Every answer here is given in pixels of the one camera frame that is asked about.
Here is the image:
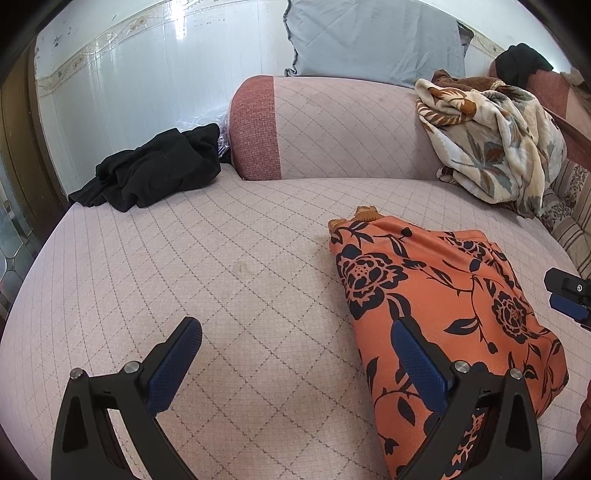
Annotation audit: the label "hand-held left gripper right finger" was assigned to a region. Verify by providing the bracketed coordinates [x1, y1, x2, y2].
[390, 318, 543, 480]

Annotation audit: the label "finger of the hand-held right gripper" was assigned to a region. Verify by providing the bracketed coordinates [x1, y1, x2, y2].
[544, 268, 591, 331]

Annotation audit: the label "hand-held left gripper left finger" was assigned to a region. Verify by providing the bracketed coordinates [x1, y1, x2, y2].
[51, 316, 204, 480]

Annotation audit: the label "orange black floral garment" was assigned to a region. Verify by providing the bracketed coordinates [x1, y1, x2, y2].
[328, 206, 570, 480]

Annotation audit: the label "striped patterned cushion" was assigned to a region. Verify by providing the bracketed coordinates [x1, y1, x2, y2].
[538, 159, 591, 278]

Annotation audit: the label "pink quilted sofa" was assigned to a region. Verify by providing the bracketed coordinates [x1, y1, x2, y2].
[0, 44, 591, 480]

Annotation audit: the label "cream floral blanket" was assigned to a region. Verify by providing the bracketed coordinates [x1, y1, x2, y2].
[414, 70, 568, 219]

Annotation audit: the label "black cloth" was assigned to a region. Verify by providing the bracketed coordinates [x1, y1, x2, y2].
[68, 123, 222, 213]

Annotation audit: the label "clear plastic bag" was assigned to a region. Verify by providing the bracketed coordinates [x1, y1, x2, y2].
[216, 111, 232, 163]

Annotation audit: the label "dark cloth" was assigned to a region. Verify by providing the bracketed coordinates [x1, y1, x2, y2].
[496, 43, 554, 88]

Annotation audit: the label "wooden door with glass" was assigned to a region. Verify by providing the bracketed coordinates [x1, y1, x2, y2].
[0, 46, 70, 319]

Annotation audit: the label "grey pillow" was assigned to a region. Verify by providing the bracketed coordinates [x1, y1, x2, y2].
[283, 0, 467, 90]

